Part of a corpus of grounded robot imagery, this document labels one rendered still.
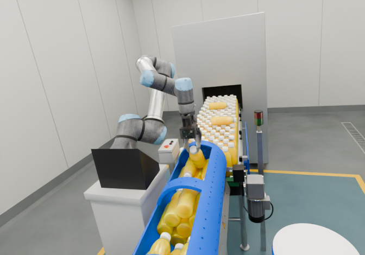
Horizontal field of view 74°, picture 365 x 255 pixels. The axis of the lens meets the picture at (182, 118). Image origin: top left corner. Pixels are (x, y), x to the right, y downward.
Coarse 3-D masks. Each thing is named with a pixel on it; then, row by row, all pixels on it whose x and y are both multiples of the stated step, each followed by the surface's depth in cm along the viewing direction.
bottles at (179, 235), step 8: (200, 168) 138; (200, 176) 130; (160, 224) 101; (184, 224) 98; (160, 232) 102; (168, 232) 101; (176, 232) 102; (184, 232) 99; (176, 240) 102; (184, 240) 100; (176, 248) 89
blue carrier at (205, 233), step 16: (192, 144) 139; (208, 144) 137; (224, 160) 137; (176, 176) 137; (208, 176) 109; (224, 176) 126; (208, 192) 99; (160, 208) 110; (208, 208) 91; (208, 224) 85; (144, 240) 92; (192, 240) 75; (208, 240) 79
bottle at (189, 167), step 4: (188, 160) 139; (188, 164) 134; (192, 164) 134; (184, 168) 133; (188, 168) 131; (192, 168) 132; (196, 168) 135; (184, 172) 131; (188, 172) 129; (192, 172) 130; (192, 176) 132
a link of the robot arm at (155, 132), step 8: (160, 64) 146; (168, 64) 149; (160, 72) 145; (168, 72) 147; (152, 88) 145; (152, 96) 142; (160, 96) 141; (152, 104) 139; (160, 104) 140; (152, 112) 137; (160, 112) 139; (144, 120) 136; (152, 120) 134; (160, 120) 136; (152, 128) 132; (160, 128) 134; (144, 136) 130; (152, 136) 131; (160, 136) 133
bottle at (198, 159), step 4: (200, 152) 122; (192, 156) 121; (196, 156) 121; (200, 156) 122; (192, 160) 124; (196, 160) 123; (200, 160) 125; (204, 160) 130; (196, 164) 129; (200, 164) 129; (204, 164) 132
